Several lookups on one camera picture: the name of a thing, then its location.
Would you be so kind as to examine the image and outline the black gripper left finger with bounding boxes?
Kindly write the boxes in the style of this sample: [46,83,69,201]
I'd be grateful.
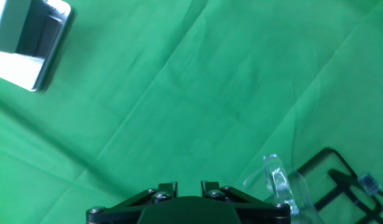
[85,181,179,224]

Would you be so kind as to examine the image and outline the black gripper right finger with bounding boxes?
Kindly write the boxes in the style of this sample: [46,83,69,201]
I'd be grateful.
[200,180,292,224]

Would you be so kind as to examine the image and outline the clear glass cup with handle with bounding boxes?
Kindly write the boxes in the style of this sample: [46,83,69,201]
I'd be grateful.
[242,154,325,224]

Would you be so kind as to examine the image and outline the green cloth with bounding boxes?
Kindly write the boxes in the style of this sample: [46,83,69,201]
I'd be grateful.
[0,0,383,224]

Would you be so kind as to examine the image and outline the red button box with baseplate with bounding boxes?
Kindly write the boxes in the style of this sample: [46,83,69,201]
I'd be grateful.
[0,0,73,93]

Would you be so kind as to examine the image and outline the black wire cup rack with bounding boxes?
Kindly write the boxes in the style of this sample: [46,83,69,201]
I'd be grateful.
[295,147,383,224]

